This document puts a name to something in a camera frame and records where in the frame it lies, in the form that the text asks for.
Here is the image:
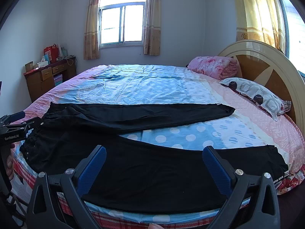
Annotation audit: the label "black pants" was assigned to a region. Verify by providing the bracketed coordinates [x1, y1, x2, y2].
[19, 101, 289, 215]

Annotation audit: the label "person left hand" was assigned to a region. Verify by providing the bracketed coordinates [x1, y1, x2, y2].
[6, 143, 15, 181]

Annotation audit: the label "wooden desk with drawers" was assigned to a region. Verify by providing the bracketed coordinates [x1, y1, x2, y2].
[23, 56, 77, 102]

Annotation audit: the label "cardboard box on desk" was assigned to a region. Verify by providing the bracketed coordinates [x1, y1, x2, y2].
[25, 61, 34, 72]

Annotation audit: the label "white tissue box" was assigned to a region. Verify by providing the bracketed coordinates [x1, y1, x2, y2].
[37, 60, 49, 68]

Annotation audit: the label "red gift bag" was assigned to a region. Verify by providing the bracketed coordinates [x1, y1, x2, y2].
[43, 44, 59, 64]

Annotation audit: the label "blue pink polka bedsheet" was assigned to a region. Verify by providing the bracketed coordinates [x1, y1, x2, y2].
[25, 65, 304, 228]

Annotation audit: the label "left beige window curtain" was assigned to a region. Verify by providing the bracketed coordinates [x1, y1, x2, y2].
[83, 0, 100, 60]

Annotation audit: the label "beige window curtain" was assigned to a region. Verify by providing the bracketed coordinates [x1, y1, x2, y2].
[143, 0, 161, 56]
[83, 0, 100, 60]

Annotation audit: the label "grey patterned pillow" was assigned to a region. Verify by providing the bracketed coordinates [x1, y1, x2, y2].
[220, 77, 292, 121]

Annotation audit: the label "pink folded quilt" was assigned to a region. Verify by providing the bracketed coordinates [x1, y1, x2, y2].
[187, 56, 240, 80]

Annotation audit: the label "cream wooden headboard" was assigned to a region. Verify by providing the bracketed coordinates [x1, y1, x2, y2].
[219, 40, 304, 133]

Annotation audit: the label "right beige window curtain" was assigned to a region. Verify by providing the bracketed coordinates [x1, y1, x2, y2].
[143, 0, 161, 56]

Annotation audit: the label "large side window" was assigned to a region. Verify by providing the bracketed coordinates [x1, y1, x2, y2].
[279, 0, 304, 76]

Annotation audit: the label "yellow curtain near headboard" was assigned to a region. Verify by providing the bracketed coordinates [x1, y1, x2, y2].
[235, 0, 286, 54]

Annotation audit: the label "aluminium frame window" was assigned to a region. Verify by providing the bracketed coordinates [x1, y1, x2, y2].
[98, 0, 146, 48]

